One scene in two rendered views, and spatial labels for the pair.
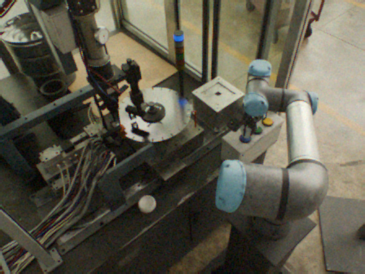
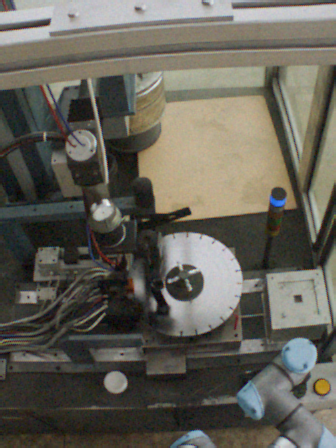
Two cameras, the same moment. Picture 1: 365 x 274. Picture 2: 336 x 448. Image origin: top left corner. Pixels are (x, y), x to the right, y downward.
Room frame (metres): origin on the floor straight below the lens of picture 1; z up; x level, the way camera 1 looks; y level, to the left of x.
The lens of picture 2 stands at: (0.46, -0.26, 2.26)
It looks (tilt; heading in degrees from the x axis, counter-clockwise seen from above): 58 degrees down; 42
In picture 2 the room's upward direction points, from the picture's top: 8 degrees counter-clockwise
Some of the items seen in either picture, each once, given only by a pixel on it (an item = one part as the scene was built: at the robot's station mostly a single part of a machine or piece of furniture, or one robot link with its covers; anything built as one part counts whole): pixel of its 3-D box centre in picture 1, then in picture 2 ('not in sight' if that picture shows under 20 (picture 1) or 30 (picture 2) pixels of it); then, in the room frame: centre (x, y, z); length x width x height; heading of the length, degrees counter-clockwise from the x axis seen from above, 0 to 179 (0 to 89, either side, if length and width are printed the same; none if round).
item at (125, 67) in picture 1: (134, 82); (151, 254); (0.88, 0.17, 1.17); 0.06 x 0.05 x 0.20; 118
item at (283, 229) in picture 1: (273, 214); not in sight; (0.51, -0.32, 0.80); 0.15 x 0.15 x 0.10
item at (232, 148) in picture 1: (252, 139); (292, 390); (0.87, -0.30, 0.82); 0.28 x 0.11 x 0.15; 127
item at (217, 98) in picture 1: (217, 104); (294, 308); (1.10, -0.17, 0.82); 0.18 x 0.18 x 0.15; 37
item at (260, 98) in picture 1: (261, 98); (269, 397); (0.72, -0.25, 1.21); 0.11 x 0.11 x 0.08; 75
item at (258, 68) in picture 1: (258, 77); (295, 361); (0.82, -0.26, 1.21); 0.09 x 0.08 x 0.11; 165
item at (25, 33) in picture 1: (44, 55); (126, 103); (1.45, 0.74, 0.93); 0.31 x 0.31 x 0.36
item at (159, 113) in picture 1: (152, 110); (184, 280); (0.95, 0.13, 0.96); 0.11 x 0.11 x 0.03
